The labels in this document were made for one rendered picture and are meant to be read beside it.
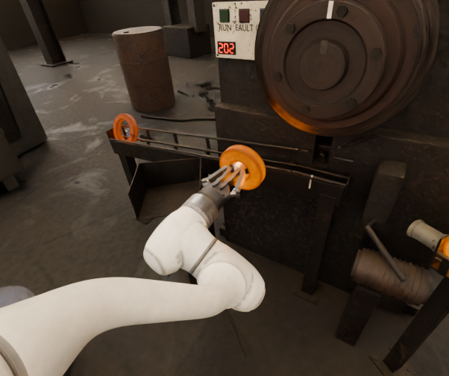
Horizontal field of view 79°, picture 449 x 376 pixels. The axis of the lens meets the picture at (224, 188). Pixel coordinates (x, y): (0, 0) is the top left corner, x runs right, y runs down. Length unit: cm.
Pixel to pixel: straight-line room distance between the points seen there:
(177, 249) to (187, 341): 88
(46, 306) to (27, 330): 3
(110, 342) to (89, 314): 122
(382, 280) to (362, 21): 76
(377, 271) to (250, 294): 54
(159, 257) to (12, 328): 38
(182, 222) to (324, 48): 54
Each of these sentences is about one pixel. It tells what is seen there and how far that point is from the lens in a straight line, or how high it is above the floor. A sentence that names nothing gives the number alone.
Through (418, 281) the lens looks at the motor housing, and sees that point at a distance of 108.
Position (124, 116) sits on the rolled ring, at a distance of 167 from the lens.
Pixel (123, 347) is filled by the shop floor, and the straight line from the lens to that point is 152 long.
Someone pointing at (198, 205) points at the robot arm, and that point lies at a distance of 68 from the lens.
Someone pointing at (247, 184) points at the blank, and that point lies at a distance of 88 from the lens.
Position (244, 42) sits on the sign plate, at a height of 112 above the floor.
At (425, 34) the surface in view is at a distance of 85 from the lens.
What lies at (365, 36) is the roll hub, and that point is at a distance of 77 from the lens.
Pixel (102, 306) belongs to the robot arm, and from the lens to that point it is 35.
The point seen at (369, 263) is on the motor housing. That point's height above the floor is 52.
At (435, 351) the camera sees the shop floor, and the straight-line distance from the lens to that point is 162.
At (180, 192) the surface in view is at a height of 60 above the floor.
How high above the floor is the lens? 131
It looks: 38 degrees down
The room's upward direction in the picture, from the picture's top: 5 degrees counter-clockwise
